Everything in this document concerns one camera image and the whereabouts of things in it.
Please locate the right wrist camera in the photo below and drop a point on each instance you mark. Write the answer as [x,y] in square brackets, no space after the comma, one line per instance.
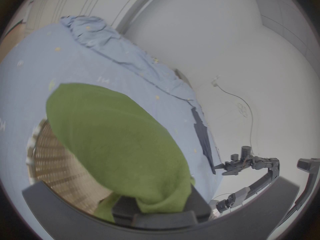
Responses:
[234,157]

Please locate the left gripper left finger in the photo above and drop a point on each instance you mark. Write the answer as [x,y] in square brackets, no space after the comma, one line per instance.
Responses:
[125,209]

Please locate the green garment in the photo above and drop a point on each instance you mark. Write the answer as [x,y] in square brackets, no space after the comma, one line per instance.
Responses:
[112,134]

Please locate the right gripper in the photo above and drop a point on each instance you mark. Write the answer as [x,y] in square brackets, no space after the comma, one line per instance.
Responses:
[236,165]

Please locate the pale blue quilt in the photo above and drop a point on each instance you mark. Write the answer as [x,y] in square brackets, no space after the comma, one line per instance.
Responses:
[100,34]

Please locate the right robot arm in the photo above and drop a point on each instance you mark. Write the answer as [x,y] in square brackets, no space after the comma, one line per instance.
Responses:
[265,181]

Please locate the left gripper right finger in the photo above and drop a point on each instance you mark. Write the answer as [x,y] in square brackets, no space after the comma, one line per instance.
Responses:
[200,206]

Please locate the round woven basket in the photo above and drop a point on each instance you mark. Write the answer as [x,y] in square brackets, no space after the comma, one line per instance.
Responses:
[62,174]

